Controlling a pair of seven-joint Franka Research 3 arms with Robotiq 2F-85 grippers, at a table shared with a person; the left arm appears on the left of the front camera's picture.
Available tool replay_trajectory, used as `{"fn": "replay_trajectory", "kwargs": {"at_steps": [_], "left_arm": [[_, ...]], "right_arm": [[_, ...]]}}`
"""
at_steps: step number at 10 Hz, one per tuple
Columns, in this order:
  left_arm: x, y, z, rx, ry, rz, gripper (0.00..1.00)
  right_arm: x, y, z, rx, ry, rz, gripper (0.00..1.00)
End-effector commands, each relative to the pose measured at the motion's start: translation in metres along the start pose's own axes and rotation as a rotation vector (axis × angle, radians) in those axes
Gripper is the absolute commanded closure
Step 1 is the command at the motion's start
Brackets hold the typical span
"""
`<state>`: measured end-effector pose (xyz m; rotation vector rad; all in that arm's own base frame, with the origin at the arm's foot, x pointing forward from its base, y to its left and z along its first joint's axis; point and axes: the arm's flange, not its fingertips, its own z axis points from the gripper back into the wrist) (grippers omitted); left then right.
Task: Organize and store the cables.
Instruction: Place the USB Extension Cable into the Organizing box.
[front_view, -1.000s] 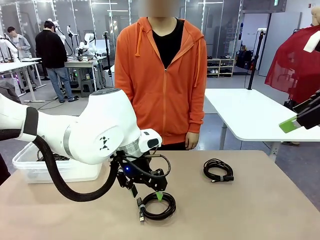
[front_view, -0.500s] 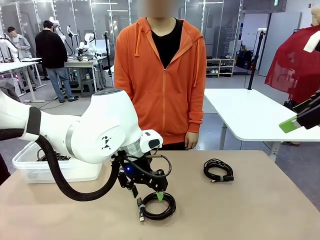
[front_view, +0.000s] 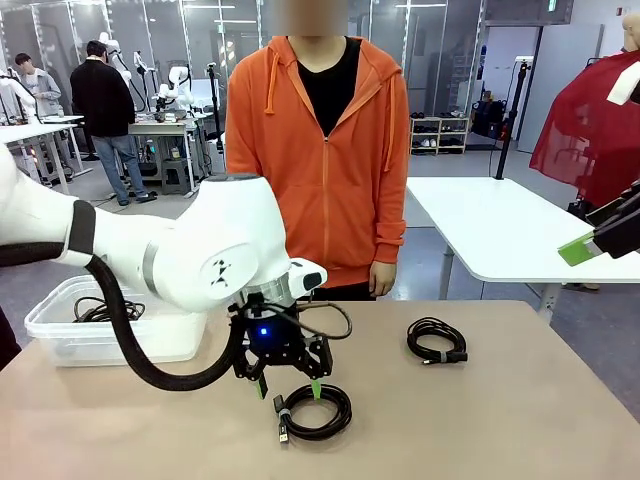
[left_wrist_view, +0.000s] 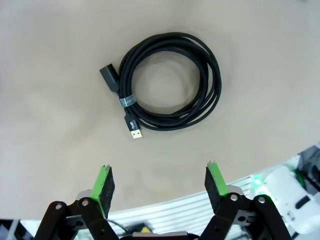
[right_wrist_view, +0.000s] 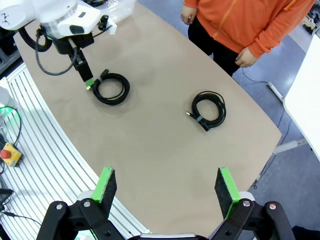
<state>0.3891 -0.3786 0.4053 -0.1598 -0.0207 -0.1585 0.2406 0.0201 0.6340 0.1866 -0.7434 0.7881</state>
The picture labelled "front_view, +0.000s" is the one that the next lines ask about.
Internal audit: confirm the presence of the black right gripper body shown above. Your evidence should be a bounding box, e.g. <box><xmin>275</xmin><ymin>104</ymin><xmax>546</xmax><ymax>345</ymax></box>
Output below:
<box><xmin>584</xmin><ymin>181</ymin><xmax>640</xmax><ymax>260</ymax></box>

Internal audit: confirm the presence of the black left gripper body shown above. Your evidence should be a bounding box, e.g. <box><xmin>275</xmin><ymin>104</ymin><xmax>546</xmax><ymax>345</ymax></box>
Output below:
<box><xmin>233</xmin><ymin>294</ymin><xmax>307</xmax><ymax>365</ymax></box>

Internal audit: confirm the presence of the black USB cable coil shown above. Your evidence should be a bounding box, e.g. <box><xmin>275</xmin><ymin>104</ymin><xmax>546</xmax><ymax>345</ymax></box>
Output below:
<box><xmin>271</xmin><ymin>383</ymin><xmax>354</xmax><ymax>448</ymax></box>

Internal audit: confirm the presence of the thin black cable coil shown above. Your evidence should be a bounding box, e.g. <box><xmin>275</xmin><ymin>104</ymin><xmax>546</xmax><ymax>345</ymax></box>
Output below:
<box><xmin>405</xmin><ymin>316</ymin><xmax>470</xmax><ymax>367</ymax></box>

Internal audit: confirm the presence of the black round-plug power cable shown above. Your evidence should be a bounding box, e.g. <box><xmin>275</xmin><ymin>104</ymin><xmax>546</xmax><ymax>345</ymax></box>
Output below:
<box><xmin>72</xmin><ymin>295</ymin><xmax>132</xmax><ymax>323</ymax></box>

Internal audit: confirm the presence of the orange sleeved left forearm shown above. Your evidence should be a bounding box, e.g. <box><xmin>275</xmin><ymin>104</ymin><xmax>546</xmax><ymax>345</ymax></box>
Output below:
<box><xmin>369</xmin><ymin>199</ymin><xmax>409</xmax><ymax>264</ymax></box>

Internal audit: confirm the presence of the person's left hand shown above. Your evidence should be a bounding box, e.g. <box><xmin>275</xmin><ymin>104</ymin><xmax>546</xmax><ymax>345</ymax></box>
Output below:
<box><xmin>368</xmin><ymin>259</ymin><xmax>399</xmax><ymax>297</ymax></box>

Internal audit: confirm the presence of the large white desk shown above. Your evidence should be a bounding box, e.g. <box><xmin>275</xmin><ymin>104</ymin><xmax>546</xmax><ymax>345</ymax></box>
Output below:
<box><xmin>405</xmin><ymin>175</ymin><xmax>640</xmax><ymax>326</ymax></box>

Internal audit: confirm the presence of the red cape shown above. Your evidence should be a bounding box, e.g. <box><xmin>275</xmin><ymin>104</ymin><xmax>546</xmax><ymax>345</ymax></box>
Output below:
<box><xmin>529</xmin><ymin>48</ymin><xmax>640</xmax><ymax>220</ymax></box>

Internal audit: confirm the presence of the black tripod stand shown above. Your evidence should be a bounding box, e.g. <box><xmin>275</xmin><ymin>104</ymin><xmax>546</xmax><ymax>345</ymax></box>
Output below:
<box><xmin>493</xmin><ymin>57</ymin><xmax>532</xmax><ymax>181</ymax></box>

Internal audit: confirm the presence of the black equipment bag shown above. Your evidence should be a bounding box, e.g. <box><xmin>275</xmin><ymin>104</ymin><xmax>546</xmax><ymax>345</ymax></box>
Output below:
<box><xmin>471</xmin><ymin>98</ymin><xmax>507</xmax><ymax>141</ymax></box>

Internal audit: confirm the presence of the person in orange hoodie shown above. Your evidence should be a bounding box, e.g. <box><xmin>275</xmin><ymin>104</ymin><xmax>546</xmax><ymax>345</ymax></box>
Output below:
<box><xmin>224</xmin><ymin>0</ymin><xmax>411</xmax><ymax>302</ymax></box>

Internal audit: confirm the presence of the white shoe rack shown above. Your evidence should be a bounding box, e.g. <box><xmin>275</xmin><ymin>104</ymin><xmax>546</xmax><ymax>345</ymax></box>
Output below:
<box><xmin>408</xmin><ymin>115</ymin><xmax>471</xmax><ymax>156</ymax></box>

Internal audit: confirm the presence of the clear plastic storage bin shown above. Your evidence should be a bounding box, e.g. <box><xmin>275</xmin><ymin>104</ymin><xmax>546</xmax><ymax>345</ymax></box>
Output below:
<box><xmin>23</xmin><ymin>274</ymin><xmax>209</xmax><ymax>369</ymax></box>

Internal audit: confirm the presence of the dark grey step stool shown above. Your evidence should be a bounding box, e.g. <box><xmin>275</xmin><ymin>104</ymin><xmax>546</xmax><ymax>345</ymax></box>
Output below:
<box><xmin>160</xmin><ymin>158</ymin><xmax>194</xmax><ymax>196</ymax></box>

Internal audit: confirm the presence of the beige mannequin head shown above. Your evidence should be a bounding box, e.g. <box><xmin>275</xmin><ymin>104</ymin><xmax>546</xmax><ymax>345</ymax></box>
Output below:
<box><xmin>622</xmin><ymin>12</ymin><xmax>640</xmax><ymax>54</ymax></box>

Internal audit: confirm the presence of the cluttered grey workbench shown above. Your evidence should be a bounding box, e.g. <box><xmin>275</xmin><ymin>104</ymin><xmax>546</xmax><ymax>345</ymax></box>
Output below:
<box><xmin>128</xmin><ymin>110</ymin><xmax>216</xmax><ymax>199</ymax></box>

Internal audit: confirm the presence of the man in black sweater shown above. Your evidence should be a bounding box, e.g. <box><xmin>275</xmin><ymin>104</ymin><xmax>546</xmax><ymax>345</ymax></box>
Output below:
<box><xmin>69</xmin><ymin>39</ymin><xmax>156</xmax><ymax>207</ymax></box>

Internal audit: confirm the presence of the white desk with metal legs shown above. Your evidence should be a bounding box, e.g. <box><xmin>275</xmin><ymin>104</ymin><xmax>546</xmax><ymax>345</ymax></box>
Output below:
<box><xmin>0</xmin><ymin>114</ymin><xmax>94</xmax><ymax>196</ymax></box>

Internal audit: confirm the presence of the person in grey hoodie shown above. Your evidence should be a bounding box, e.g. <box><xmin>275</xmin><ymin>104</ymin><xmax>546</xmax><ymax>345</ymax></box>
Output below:
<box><xmin>14</xmin><ymin>52</ymin><xmax>62</xmax><ymax>119</ymax></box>

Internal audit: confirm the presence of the thin black left gripper cable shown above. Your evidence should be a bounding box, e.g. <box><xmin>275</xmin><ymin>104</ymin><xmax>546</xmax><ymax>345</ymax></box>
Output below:
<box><xmin>293</xmin><ymin>300</ymin><xmax>354</xmax><ymax>341</ymax></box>

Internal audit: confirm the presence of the black braided left arm hose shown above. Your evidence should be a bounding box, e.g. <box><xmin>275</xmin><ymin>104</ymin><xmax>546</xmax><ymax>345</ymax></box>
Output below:
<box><xmin>0</xmin><ymin>239</ymin><xmax>247</xmax><ymax>393</ymax></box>

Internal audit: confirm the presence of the wall mounted dark monitor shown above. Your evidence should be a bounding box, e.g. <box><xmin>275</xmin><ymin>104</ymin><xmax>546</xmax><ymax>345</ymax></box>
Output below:
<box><xmin>483</xmin><ymin>0</ymin><xmax>574</xmax><ymax>26</ymax></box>

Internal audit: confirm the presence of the dark pedestal edge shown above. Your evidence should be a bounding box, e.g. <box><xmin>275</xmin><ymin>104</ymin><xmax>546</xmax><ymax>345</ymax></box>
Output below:
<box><xmin>0</xmin><ymin>304</ymin><xmax>22</xmax><ymax>372</ymax></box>

